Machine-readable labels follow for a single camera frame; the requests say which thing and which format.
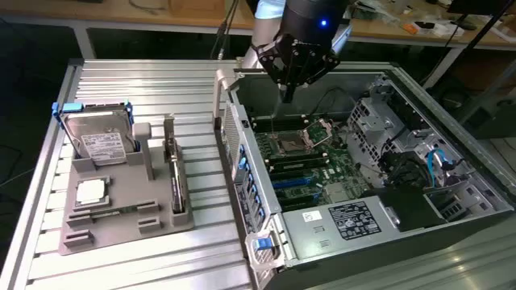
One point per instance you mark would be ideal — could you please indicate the wooden desk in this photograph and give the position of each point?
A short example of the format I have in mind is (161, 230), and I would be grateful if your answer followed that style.
(120, 13)

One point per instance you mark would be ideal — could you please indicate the open black PC case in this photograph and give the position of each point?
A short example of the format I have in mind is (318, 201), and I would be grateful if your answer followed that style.
(462, 241)

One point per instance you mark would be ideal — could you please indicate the grey plastic parts rack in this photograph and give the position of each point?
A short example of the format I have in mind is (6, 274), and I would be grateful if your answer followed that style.
(124, 193)

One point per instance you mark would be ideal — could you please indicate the black tripod pole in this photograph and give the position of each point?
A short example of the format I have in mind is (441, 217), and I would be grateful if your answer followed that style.
(478, 36)

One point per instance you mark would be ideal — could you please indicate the black installed RAM stick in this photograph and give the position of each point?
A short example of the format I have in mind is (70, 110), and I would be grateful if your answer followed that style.
(297, 163)

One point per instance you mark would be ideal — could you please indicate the blue expansion slot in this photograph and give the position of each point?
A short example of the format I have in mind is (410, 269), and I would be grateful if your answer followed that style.
(292, 182)

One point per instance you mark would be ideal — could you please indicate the green motherboard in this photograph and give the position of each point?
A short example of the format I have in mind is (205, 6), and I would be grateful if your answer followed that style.
(342, 178)

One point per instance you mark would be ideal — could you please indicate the hard disk in blue carrier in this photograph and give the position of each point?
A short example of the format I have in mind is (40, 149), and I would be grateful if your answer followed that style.
(100, 139)

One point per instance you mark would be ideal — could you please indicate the grey case latch blue tab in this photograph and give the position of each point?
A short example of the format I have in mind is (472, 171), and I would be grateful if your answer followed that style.
(262, 250)

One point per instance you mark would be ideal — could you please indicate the black graphics card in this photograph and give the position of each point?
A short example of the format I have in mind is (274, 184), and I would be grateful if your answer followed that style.
(176, 169)

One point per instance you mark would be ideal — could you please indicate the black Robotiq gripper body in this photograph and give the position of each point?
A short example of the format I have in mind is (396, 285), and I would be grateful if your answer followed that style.
(309, 21)

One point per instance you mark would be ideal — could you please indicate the grey power supply unit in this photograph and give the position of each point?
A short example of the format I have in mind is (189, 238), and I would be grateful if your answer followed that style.
(342, 226)

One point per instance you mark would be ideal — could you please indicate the black plastic air shroud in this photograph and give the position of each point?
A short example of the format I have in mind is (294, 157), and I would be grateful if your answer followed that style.
(410, 208)

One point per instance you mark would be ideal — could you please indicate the green RAM stick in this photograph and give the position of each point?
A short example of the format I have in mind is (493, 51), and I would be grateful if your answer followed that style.
(108, 211)

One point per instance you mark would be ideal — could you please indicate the metal disk bay cage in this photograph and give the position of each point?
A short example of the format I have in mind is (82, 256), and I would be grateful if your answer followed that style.
(374, 130)

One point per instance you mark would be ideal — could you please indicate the silver CPU chip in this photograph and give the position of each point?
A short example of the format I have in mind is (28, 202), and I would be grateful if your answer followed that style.
(92, 192)

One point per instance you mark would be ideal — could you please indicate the CPU socket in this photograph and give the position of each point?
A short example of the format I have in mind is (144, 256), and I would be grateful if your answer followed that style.
(292, 145)

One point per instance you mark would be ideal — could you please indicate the metal socket cover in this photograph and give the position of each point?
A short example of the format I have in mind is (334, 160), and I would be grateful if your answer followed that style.
(318, 130)

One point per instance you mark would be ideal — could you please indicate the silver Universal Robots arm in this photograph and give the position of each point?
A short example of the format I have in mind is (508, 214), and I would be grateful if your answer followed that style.
(264, 42)

